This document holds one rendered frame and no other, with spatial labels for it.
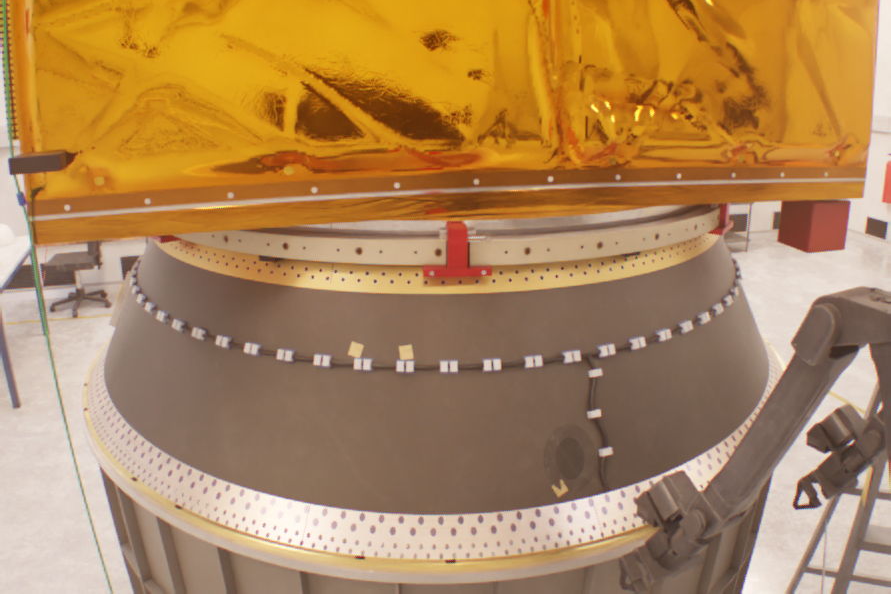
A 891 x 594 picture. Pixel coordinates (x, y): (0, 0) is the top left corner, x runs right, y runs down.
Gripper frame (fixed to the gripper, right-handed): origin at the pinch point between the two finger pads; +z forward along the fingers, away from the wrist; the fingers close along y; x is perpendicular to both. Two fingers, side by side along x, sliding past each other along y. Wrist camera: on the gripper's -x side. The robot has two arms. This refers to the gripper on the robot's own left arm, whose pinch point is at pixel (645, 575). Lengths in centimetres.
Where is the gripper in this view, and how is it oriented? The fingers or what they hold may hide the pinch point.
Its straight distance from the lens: 125.9
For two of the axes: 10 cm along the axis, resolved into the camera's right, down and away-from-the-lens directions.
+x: 3.5, 7.0, -6.3
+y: -9.2, 1.1, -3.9
